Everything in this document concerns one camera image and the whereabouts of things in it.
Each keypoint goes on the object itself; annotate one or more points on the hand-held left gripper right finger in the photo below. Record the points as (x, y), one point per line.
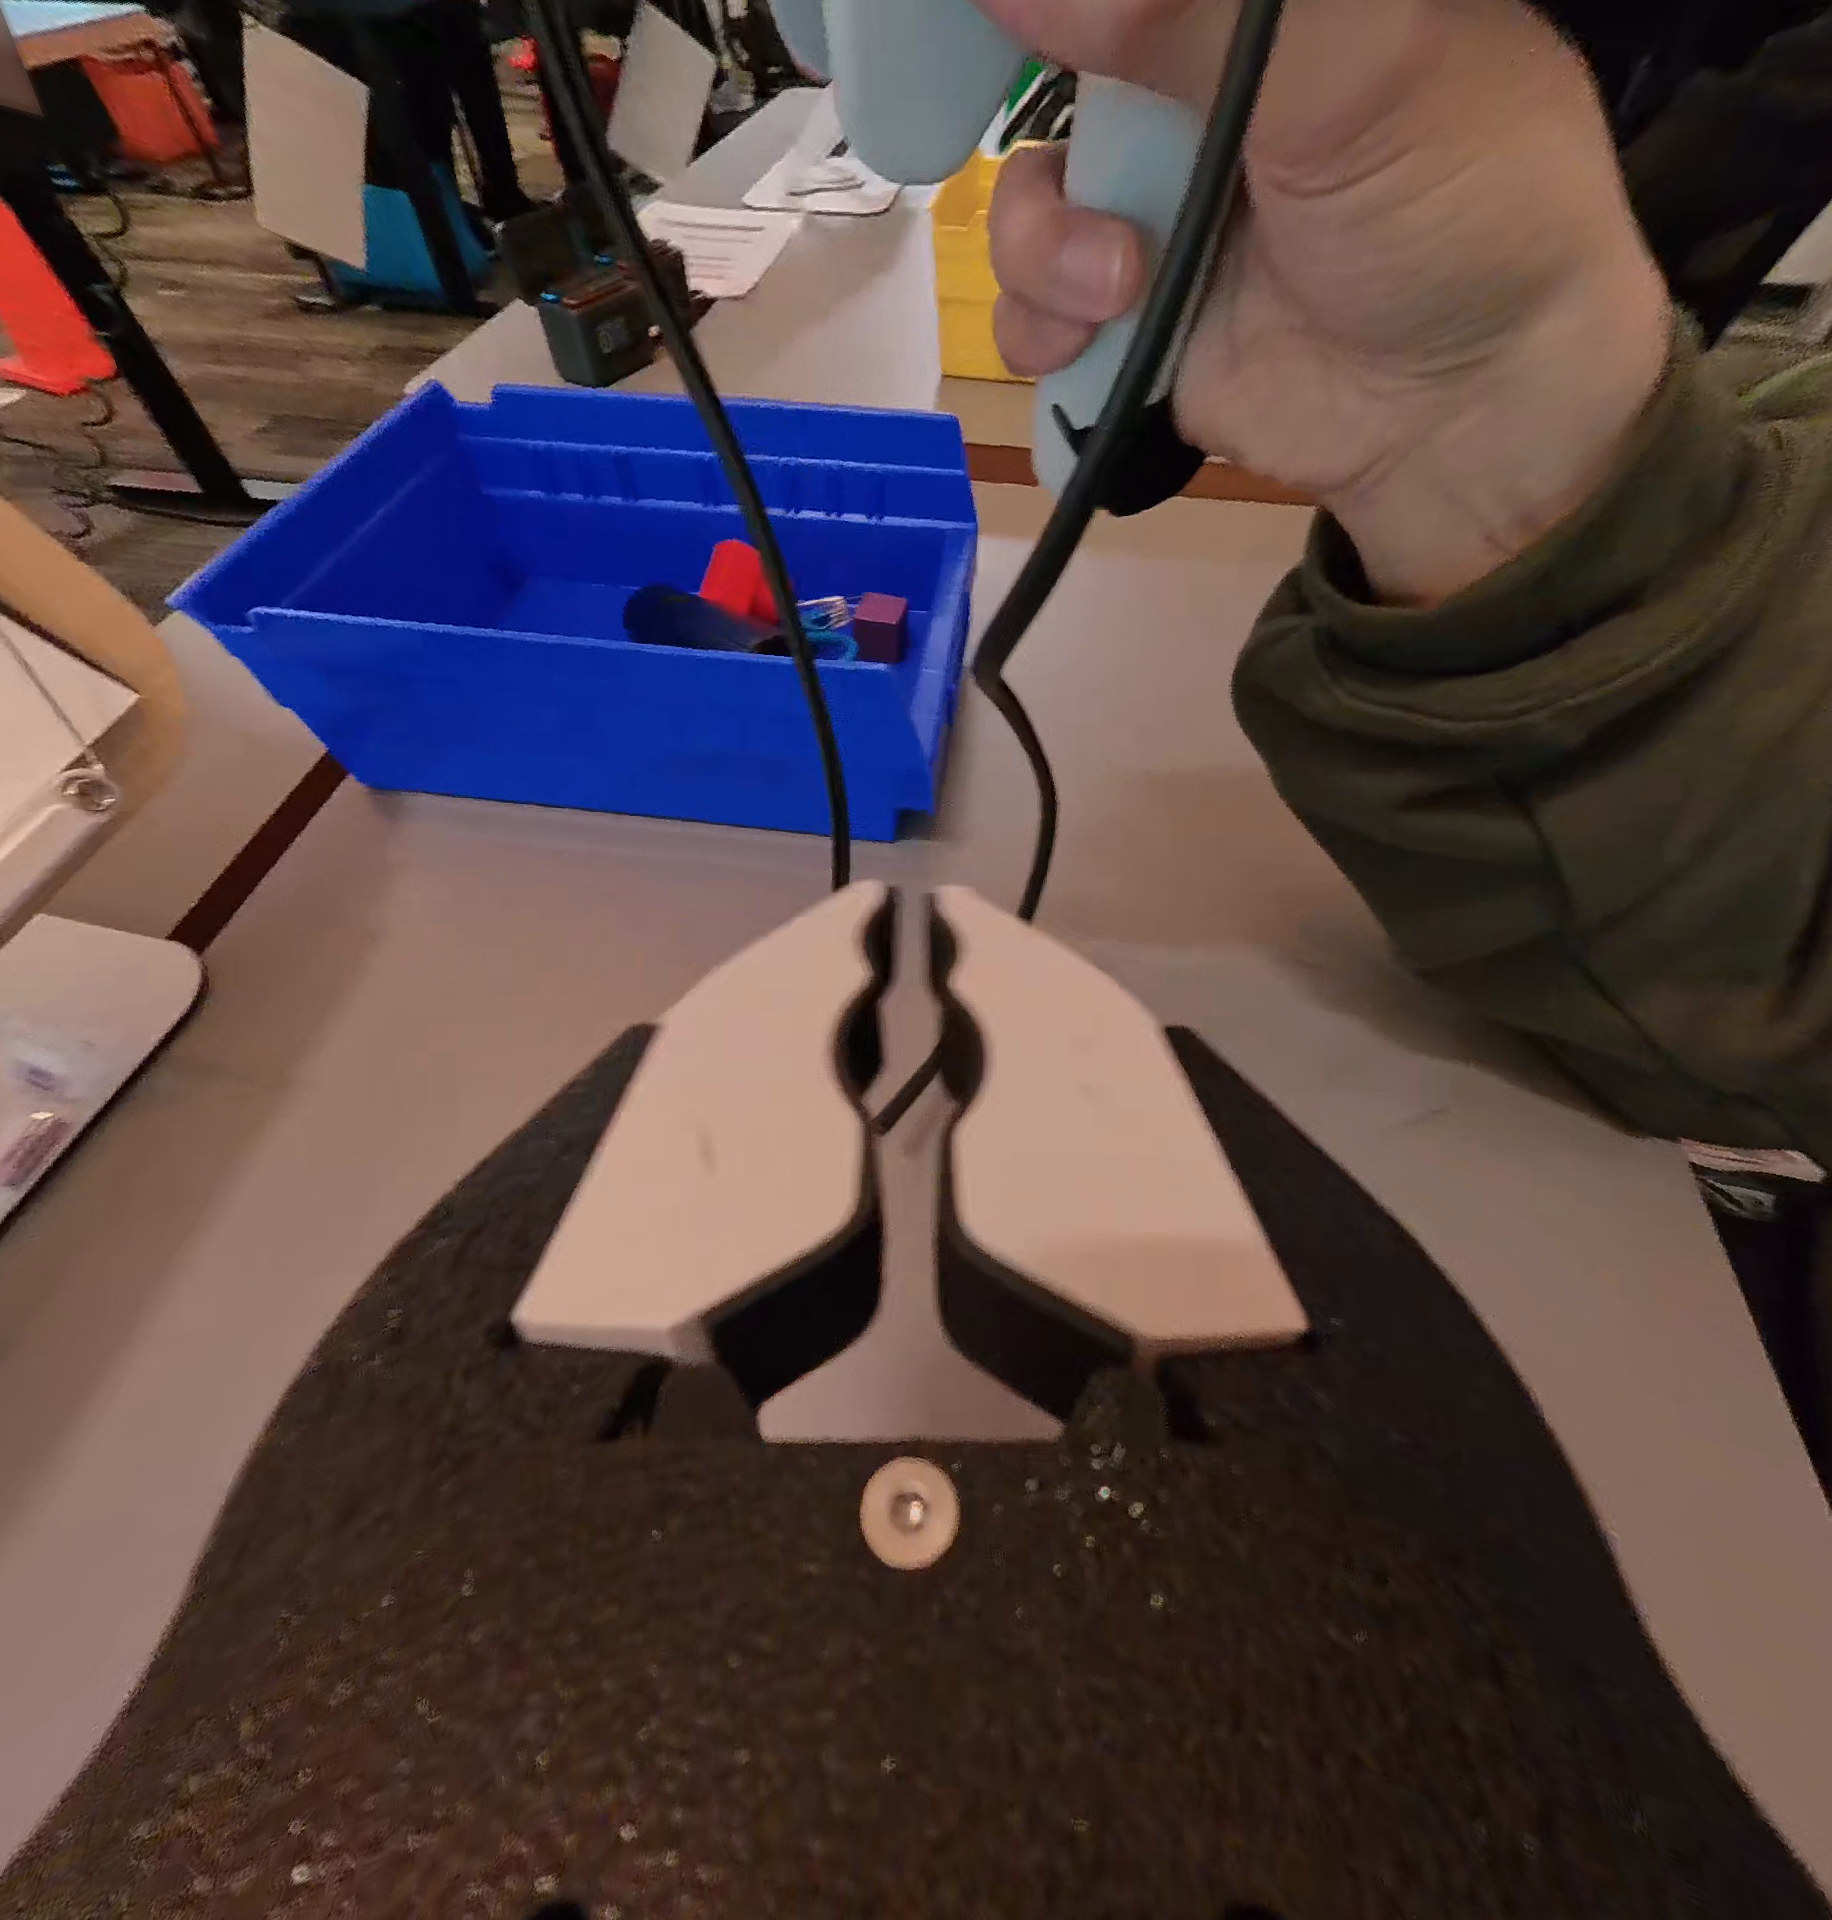
(1111, 1185)

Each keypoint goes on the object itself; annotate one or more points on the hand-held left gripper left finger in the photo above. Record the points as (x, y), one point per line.
(706, 1185)

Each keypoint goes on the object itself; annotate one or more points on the blue plastic bin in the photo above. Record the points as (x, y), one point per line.
(555, 735)

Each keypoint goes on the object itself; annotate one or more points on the red plastic building block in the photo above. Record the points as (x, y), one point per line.
(730, 578)

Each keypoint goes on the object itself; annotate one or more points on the person's right hand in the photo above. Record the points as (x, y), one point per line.
(1425, 300)

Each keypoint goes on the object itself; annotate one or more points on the white paper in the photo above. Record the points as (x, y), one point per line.
(811, 187)

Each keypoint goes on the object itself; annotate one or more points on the yellow plastic bin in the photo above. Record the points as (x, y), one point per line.
(961, 286)

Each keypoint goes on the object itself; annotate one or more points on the printed paper sheet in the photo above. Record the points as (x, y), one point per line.
(721, 247)

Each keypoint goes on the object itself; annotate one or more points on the white card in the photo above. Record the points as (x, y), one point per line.
(660, 90)
(309, 150)

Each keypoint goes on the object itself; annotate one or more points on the black electronic device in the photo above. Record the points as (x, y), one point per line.
(601, 331)

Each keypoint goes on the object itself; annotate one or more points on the blue box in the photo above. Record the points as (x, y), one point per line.
(421, 247)

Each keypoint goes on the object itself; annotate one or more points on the purple cube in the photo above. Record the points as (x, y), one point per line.
(884, 630)

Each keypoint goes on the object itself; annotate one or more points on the white stand base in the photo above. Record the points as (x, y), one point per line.
(106, 990)

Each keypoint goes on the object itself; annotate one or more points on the orange bin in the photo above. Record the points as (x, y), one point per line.
(151, 105)

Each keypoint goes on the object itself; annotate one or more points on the black-legged wooden table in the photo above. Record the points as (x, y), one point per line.
(120, 331)

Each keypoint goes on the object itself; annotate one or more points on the instruction sheet on stand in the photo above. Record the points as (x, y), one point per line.
(90, 600)

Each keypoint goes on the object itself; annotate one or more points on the orange traffic cone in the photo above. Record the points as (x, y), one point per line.
(24, 300)

